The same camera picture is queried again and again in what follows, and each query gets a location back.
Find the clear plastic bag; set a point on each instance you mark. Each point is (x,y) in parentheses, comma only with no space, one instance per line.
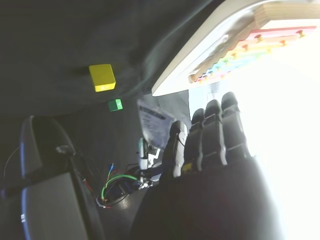
(150,120)

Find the rainbow wooden xylophone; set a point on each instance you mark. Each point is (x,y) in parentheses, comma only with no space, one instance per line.
(250,47)

